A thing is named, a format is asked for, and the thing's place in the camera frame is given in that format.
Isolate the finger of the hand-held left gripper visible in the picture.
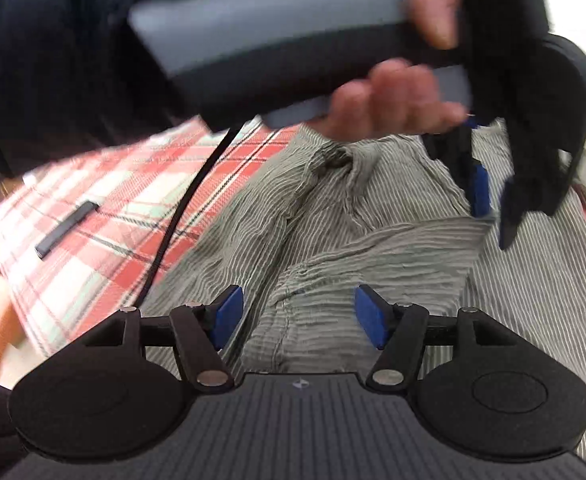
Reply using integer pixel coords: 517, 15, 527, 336
420, 121, 492, 218
499, 154, 582, 251

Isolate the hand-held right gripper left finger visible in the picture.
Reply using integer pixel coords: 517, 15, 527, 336
84, 284, 245, 393

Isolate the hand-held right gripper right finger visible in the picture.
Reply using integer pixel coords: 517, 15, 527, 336
354, 284, 516, 393

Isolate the grey striped long-sleeve shirt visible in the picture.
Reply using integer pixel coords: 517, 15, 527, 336
140, 120, 586, 463

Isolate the person's left hand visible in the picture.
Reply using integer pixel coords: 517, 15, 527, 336
330, 0, 466, 138

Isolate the black flat device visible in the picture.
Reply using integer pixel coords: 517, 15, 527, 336
34, 201, 99, 259

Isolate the red plaid bed sheet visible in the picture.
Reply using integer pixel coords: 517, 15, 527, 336
0, 120, 586, 358

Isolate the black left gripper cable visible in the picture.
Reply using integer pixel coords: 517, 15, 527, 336
137, 127, 242, 307

